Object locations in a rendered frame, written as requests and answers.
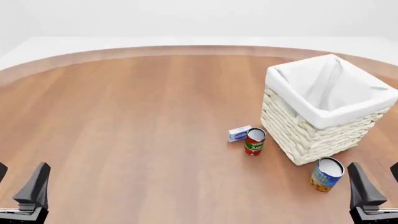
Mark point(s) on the red tomato sauce can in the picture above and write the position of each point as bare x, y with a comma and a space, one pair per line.
255, 145

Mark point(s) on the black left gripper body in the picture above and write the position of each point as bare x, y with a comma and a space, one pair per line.
23, 215

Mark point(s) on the woven white basket with liner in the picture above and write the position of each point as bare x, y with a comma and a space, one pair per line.
311, 130

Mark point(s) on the blue yellow soup can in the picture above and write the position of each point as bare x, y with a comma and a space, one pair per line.
325, 178

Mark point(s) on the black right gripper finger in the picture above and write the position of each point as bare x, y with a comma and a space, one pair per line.
363, 189
395, 172

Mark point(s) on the small white blue box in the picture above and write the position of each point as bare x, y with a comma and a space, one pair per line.
237, 135

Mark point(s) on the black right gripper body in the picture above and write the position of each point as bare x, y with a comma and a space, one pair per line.
376, 215

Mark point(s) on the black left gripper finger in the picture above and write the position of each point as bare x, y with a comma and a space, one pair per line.
34, 186
2, 171

